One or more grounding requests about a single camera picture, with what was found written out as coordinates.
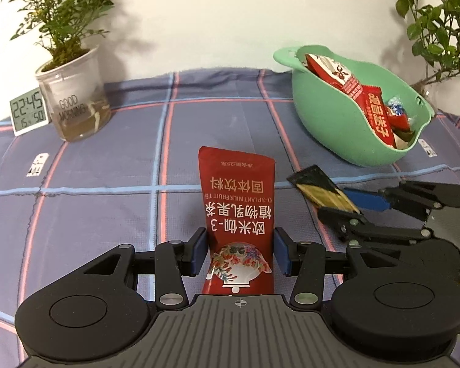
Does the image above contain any blue and white wrapped candy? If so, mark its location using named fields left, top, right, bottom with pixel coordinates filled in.
left=387, top=98, right=406, bottom=116

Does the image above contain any dark red drink sachet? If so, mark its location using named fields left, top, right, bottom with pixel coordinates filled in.
left=197, top=146, right=277, bottom=297

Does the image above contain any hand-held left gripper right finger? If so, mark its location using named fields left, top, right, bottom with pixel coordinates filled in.
left=274, top=227, right=404, bottom=310

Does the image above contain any plant in clear plastic cup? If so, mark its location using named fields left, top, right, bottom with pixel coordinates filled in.
left=7, top=0, right=113, bottom=142

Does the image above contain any white digital clock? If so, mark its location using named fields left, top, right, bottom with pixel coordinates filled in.
left=9, top=87, right=49, bottom=137

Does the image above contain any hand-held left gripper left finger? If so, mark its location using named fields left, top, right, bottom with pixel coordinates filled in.
left=82, top=227, right=208, bottom=311

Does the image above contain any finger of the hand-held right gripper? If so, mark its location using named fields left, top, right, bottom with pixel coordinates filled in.
left=342, top=180, right=438, bottom=222
left=317, top=207, right=435, bottom=247

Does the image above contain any leafy plant in glass vase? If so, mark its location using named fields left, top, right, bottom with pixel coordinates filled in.
left=396, top=0, right=460, bottom=109

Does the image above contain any green plastic bowl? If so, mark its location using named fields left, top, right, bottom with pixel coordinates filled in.
left=273, top=45, right=436, bottom=168

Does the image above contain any red and white snack bag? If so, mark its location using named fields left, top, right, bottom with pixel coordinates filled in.
left=304, top=54, right=363, bottom=101

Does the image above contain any white cloth label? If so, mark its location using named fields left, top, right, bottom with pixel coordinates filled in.
left=26, top=152, right=49, bottom=178
left=419, top=140, right=438, bottom=158

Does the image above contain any black sachet with gold print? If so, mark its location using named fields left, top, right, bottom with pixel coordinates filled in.
left=287, top=165, right=361, bottom=215

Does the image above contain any long red snack bar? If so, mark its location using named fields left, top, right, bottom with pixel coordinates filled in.
left=358, top=85, right=398, bottom=149

